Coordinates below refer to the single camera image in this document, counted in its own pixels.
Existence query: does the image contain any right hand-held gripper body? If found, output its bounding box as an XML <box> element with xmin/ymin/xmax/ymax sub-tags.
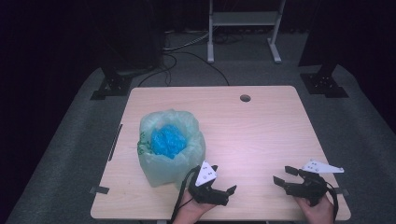
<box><xmin>284</xmin><ymin>159</ymin><xmax>346</xmax><ymax>207</ymax></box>

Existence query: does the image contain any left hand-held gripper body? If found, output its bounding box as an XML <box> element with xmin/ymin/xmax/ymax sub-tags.
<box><xmin>187</xmin><ymin>161</ymin><xmax>231</xmax><ymax>207</ymax></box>

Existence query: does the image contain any person's left hand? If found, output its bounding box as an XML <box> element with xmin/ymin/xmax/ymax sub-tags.
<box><xmin>172</xmin><ymin>189</ymin><xmax>217</xmax><ymax>224</ymax></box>

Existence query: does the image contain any person's right hand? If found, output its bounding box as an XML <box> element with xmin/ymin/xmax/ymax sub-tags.
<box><xmin>293</xmin><ymin>194</ymin><xmax>336</xmax><ymax>224</ymax></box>

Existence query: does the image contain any pale green plastic bag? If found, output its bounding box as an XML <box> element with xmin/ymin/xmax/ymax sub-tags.
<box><xmin>136</xmin><ymin>108</ymin><xmax>207</xmax><ymax>190</ymax></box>

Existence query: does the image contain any crumpled blue plastic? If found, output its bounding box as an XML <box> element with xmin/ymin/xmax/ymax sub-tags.
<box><xmin>150</xmin><ymin>124</ymin><xmax>189</xmax><ymax>160</ymax></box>

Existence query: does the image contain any black stand base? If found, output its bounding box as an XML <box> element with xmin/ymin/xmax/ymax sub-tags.
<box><xmin>299</xmin><ymin>63</ymin><xmax>349</xmax><ymax>99</ymax></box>
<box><xmin>90</xmin><ymin>66</ymin><xmax>134</xmax><ymax>101</ymax></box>

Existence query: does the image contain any white metal stand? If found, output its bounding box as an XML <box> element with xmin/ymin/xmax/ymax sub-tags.
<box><xmin>206</xmin><ymin>0</ymin><xmax>287</xmax><ymax>64</ymax></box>

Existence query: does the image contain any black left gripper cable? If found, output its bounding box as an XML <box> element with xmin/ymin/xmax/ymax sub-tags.
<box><xmin>169</xmin><ymin>165</ymin><xmax>202</xmax><ymax>224</ymax></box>

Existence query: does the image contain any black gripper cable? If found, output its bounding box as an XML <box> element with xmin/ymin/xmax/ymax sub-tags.
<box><xmin>169</xmin><ymin>165</ymin><xmax>202</xmax><ymax>224</ymax></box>
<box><xmin>326</xmin><ymin>181</ymin><xmax>340</xmax><ymax>222</ymax></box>

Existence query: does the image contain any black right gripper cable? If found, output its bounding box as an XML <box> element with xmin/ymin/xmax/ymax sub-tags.
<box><xmin>326</xmin><ymin>181</ymin><xmax>340</xmax><ymax>222</ymax></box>

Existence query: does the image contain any black floor cable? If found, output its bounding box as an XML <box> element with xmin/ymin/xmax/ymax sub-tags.
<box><xmin>137</xmin><ymin>50</ymin><xmax>231</xmax><ymax>88</ymax></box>

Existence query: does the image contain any grey floor cable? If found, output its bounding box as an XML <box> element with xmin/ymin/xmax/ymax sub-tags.
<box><xmin>162</xmin><ymin>29</ymin><xmax>219</xmax><ymax>53</ymax></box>

